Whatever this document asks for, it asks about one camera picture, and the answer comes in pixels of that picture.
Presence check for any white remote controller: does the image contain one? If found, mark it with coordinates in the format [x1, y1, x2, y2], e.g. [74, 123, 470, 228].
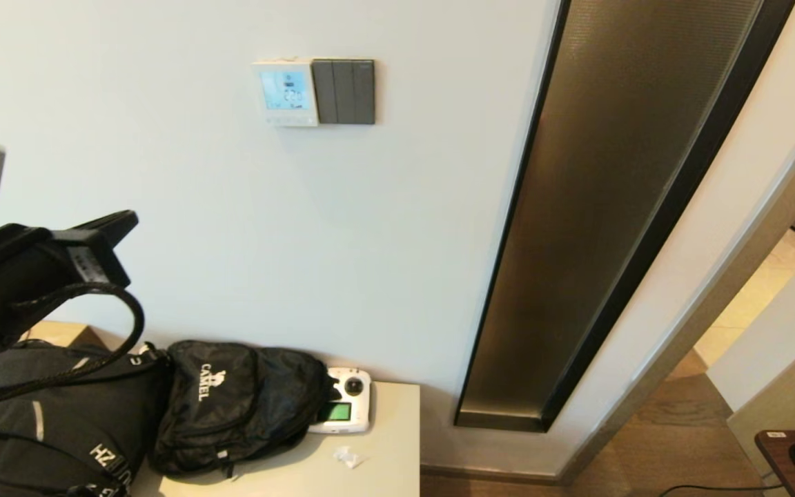
[308, 369, 373, 436]

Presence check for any black Camel backpack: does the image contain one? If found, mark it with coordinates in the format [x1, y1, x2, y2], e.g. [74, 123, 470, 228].
[148, 340, 340, 483]

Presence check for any black floor cable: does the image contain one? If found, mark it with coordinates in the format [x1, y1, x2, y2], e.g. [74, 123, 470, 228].
[660, 485, 789, 497]

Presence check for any black backpack with grey stripes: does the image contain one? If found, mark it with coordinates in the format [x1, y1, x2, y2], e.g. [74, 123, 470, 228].
[0, 341, 172, 497]

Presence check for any grey door frame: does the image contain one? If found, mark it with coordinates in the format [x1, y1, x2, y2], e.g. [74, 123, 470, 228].
[560, 90, 795, 485]

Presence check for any black looped gripper cable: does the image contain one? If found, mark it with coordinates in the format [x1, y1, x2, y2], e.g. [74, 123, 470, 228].
[0, 282, 146, 416]

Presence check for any crumpled clear plastic wrapper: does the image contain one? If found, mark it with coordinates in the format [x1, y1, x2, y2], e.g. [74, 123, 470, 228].
[333, 447, 369, 471]

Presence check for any white wall thermostat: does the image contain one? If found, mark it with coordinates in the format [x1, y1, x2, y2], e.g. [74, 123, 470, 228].
[253, 59, 320, 128]

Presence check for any beige cabinet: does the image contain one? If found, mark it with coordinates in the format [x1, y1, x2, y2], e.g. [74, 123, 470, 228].
[128, 331, 422, 497]

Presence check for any grey wall light switch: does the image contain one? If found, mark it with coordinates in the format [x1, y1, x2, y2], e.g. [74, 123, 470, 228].
[311, 58, 377, 126]

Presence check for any light wooden desk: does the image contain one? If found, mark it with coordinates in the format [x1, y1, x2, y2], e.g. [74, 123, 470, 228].
[21, 319, 106, 354]

